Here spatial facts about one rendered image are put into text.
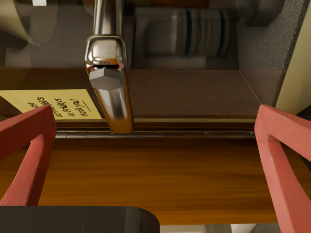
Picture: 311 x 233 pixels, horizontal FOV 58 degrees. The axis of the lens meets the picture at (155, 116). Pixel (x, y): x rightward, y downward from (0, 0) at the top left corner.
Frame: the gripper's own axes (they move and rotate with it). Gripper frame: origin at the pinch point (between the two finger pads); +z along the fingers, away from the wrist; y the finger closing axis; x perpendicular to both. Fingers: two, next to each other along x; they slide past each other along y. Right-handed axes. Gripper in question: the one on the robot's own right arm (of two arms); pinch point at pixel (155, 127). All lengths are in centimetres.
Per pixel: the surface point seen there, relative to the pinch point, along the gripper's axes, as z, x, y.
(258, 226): 24, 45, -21
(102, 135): 18.5, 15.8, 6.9
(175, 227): 60, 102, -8
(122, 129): 3.7, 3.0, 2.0
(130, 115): 2.7, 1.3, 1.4
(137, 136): 18.6, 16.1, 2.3
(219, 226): 41, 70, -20
